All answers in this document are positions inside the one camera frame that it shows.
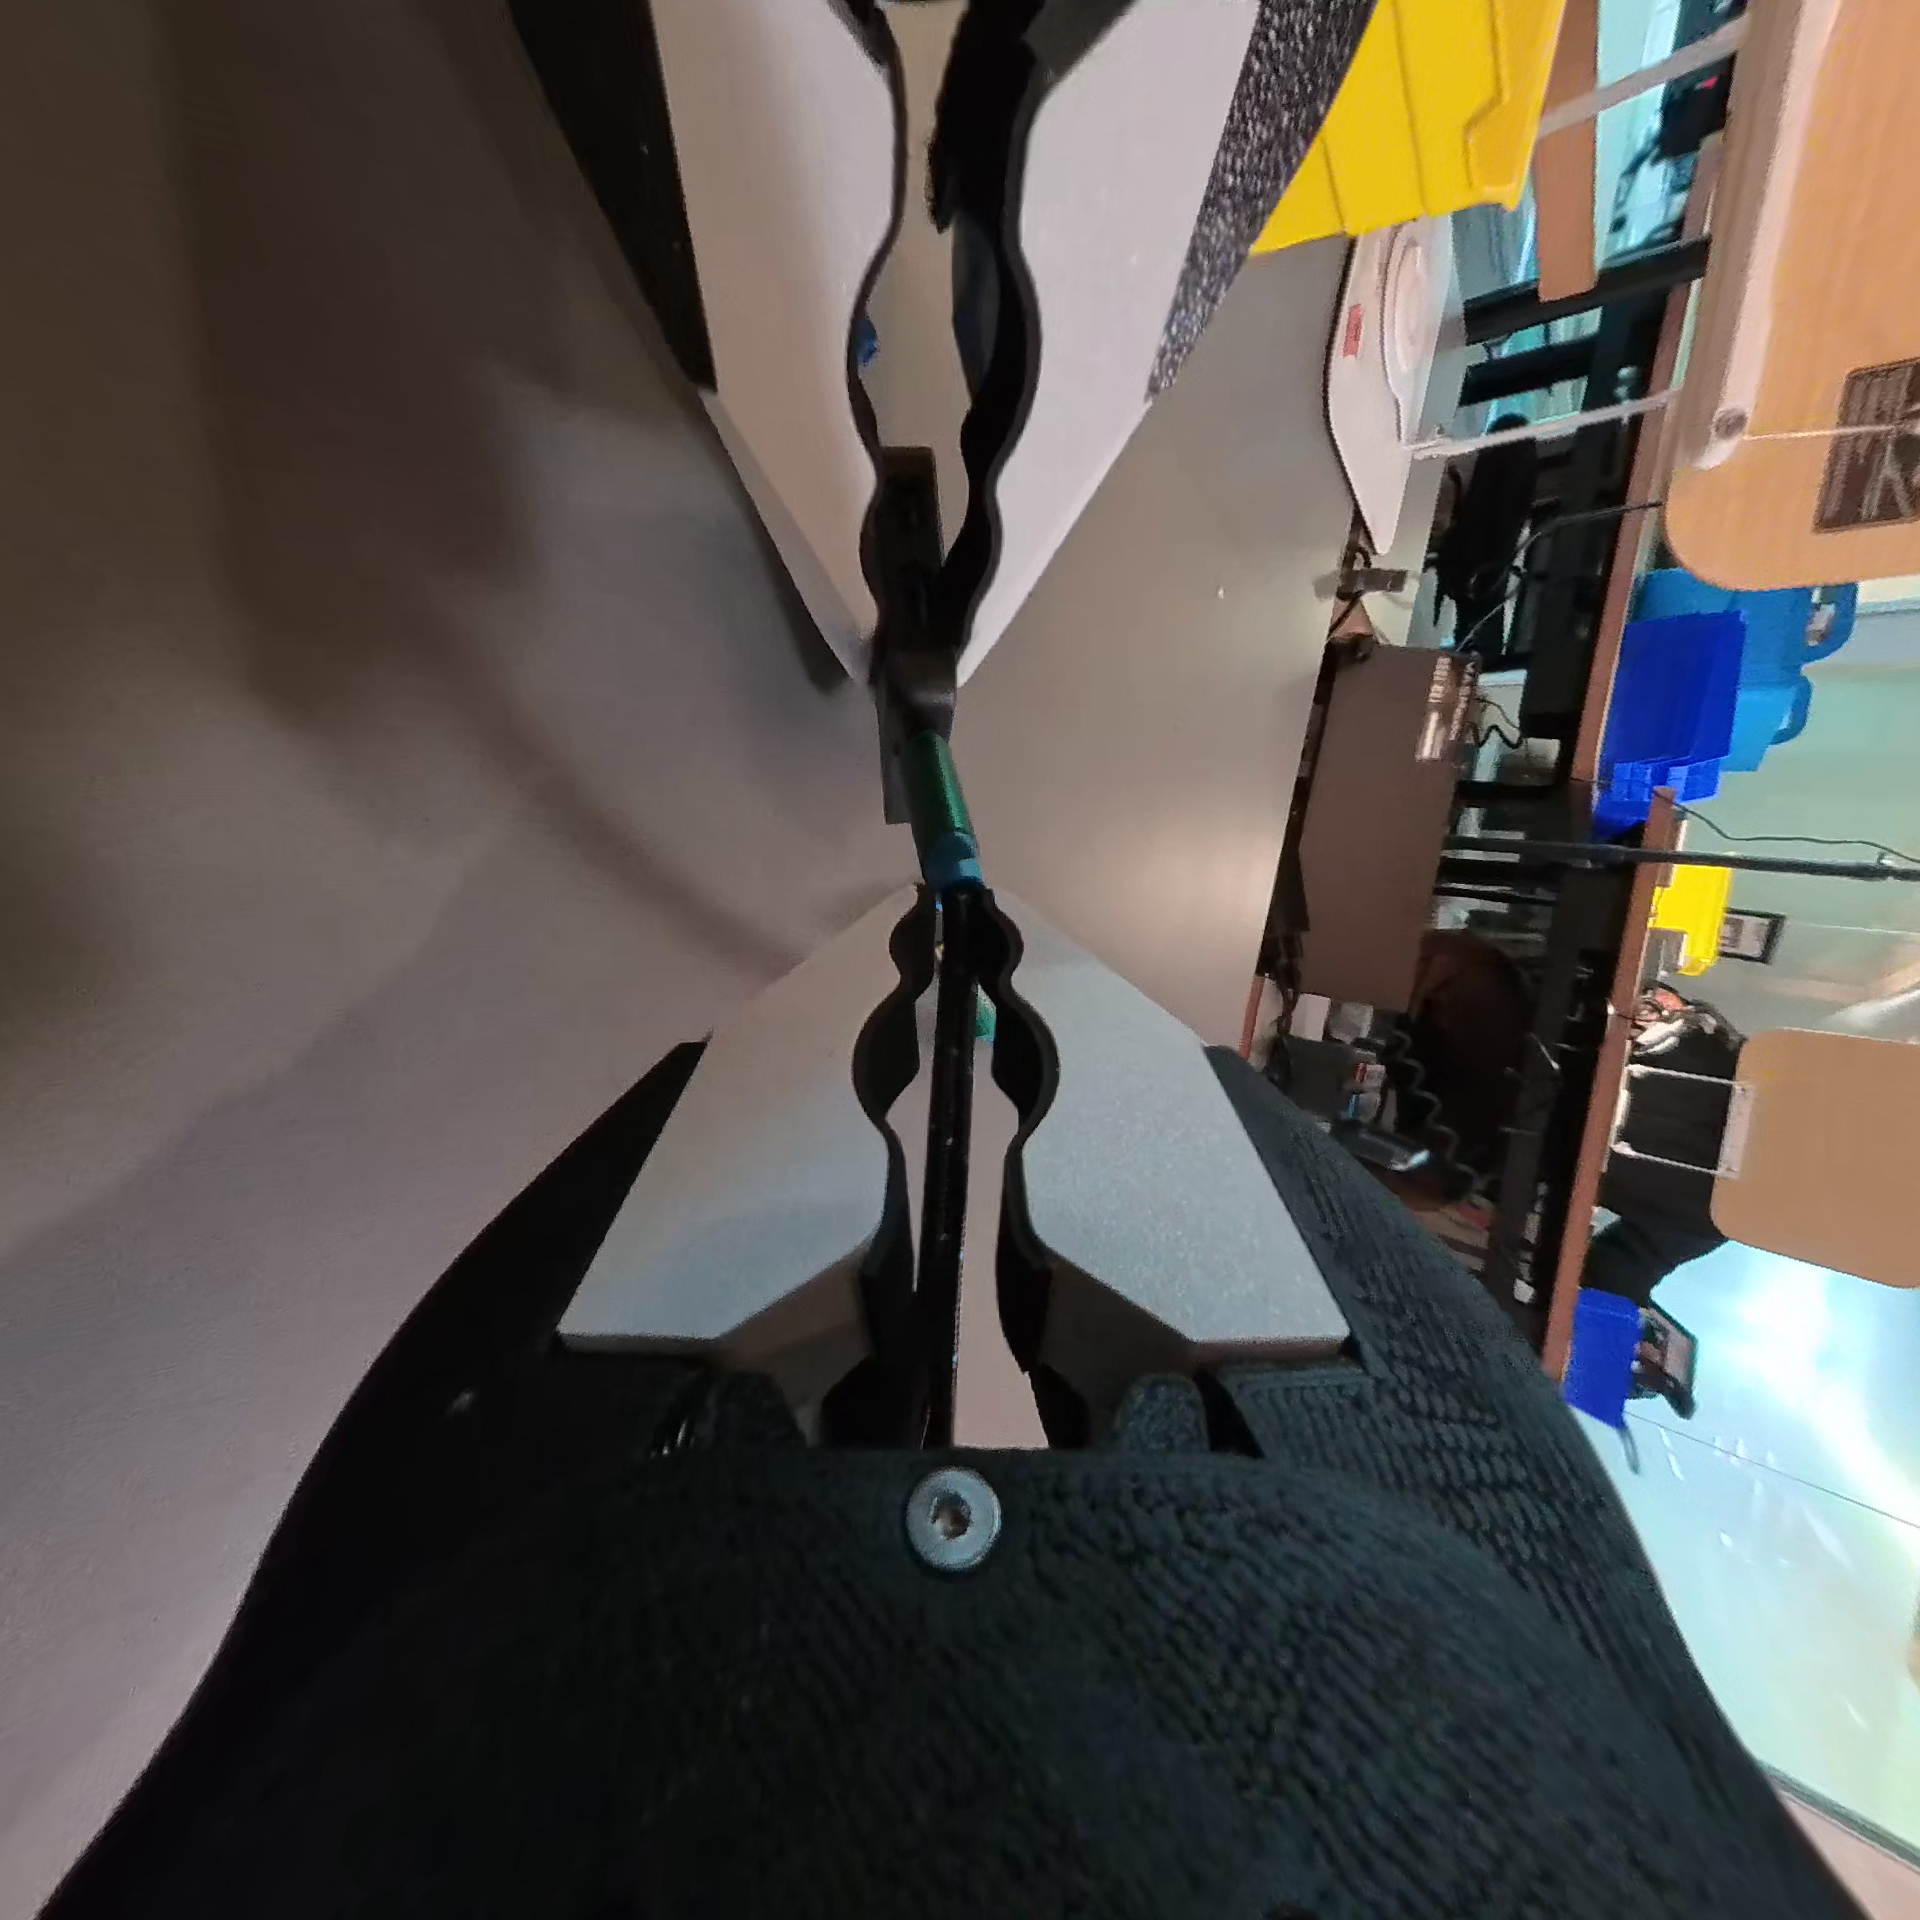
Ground wooden board with dark tag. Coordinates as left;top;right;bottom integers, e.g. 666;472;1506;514
1663;0;1920;595

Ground small blue bin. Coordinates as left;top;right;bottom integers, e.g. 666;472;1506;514
1560;1289;1648;1432

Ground large yellow bin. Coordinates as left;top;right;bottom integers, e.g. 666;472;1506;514
1254;0;1569;257

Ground small yellow bin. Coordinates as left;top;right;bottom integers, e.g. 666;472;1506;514
1650;867;1735;975

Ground dark grey computer case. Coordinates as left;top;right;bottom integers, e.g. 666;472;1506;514
1267;644;1479;1015

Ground black hdmi cable green plugs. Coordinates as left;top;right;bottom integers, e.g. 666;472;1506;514
884;727;999;1449

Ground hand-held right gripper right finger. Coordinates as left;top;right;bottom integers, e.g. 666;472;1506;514
979;884;1353;1444

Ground stack of blue bins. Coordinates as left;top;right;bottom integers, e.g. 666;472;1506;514
1592;567;1863;834

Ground plain wooden board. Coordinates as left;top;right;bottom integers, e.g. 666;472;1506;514
1711;1026;1920;1289

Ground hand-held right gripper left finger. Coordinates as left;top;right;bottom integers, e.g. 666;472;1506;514
555;882;936;1419

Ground white stand base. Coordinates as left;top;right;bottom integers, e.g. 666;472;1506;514
1323;211;1466;558

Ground black boom rod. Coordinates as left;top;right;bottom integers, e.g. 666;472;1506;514
1441;839;1920;880

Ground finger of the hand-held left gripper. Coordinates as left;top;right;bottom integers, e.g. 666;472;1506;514
934;0;1264;689
644;0;911;689

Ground black usb hub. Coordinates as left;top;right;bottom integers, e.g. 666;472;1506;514
863;449;963;825

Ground brown desk with black frame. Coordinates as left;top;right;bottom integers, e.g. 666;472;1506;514
1441;151;1729;1374

